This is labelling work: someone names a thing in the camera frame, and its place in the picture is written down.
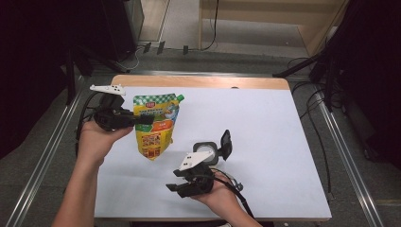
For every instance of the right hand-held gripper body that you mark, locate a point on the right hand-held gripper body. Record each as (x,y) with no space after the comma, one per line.
(200,183)

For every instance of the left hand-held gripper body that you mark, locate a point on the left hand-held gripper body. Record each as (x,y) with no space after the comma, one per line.
(110,118)

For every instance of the yellow spout pouch green cap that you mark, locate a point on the yellow spout pouch green cap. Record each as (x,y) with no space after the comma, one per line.
(154,138)

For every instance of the clear jar with black lid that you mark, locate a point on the clear jar with black lid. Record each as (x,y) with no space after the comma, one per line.
(206,150)

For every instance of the person's right hand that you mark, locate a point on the person's right hand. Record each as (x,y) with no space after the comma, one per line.
(222,198)

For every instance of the person's left hand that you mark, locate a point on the person's left hand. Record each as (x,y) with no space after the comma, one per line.
(93,143)

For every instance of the black tripod stand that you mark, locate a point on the black tripod stand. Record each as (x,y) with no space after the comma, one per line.
(329,82)
(70,82)

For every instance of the dark cabinet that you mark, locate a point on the dark cabinet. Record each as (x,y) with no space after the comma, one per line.
(121,28)

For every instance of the black curtain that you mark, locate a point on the black curtain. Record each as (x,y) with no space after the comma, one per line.
(375,78)
(28,69)

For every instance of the light wooden shelf unit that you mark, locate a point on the light wooden shelf unit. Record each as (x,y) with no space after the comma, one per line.
(318,34)

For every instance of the long metal floor rail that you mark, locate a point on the long metal floor rail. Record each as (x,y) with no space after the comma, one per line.
(350,164)
(44,164)

